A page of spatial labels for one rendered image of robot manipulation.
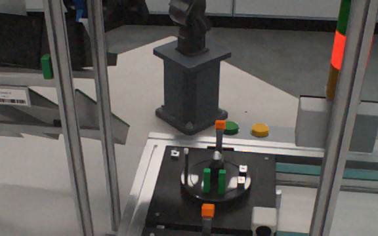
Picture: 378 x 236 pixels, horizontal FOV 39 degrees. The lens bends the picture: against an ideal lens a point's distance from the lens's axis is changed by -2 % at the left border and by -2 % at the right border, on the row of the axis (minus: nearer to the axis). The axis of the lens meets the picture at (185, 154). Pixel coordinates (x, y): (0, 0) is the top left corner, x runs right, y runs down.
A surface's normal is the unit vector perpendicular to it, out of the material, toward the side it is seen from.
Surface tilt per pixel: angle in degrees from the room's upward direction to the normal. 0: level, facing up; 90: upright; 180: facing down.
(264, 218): 0
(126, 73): 0
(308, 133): 90
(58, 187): 0
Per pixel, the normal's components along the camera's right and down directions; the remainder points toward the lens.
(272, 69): 0.00, -0.81
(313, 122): -0.13, 0.59
